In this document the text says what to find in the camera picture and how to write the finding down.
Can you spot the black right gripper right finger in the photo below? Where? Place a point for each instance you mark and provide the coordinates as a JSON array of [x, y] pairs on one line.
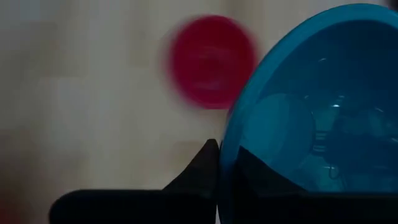
[[280, 207]]

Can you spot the blue plastic bowl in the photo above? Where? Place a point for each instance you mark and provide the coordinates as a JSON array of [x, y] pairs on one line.
[[311, 102]]

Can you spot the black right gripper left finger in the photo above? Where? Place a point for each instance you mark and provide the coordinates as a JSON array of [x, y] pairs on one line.
[[149, 207]]

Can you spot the red plastic bowl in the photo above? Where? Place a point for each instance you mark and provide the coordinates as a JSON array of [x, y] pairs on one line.
[[213, 62]]

